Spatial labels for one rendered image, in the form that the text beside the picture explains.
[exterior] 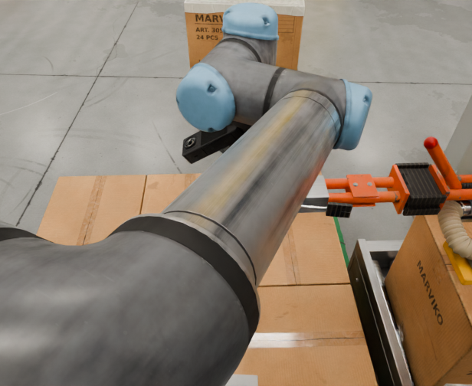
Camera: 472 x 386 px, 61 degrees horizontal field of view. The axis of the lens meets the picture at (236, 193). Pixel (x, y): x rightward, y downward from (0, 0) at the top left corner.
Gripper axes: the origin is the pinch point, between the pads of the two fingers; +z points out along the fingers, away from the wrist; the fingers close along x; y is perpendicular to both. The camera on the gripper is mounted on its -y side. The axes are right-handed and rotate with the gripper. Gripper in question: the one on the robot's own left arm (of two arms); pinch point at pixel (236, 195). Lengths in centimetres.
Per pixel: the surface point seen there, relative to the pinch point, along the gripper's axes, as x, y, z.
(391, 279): 18, 53, 62
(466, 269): -11.2, 44.9, 11.3
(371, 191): -1.0, 25.8, -1.2
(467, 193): -1.8, 44.2, -0.6
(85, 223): 53, -60, 69
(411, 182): 0.7, 34.1, -1.5
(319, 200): -2.4, 15.6, -0.6
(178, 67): 278, -43, 125
